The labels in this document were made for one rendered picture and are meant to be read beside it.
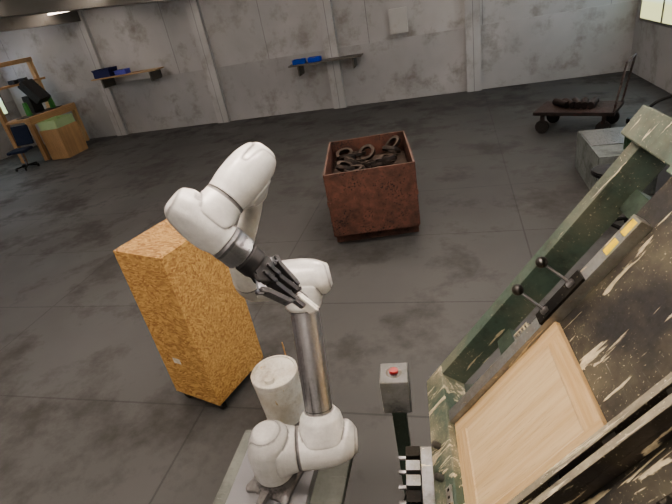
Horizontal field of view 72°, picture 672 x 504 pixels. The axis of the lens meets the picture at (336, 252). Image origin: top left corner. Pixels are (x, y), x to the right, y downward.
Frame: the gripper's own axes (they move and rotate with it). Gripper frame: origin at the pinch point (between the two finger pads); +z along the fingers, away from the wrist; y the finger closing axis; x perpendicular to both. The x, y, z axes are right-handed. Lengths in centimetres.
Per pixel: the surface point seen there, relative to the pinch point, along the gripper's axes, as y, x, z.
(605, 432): -15, -44, 59
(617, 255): 37, -57, 60
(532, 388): 11, -20, 74
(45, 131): 745, 933, -308
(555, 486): -22, -29, 64
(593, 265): 37, -50, 60
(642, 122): 67, -77, 44
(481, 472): -7, 4, 82
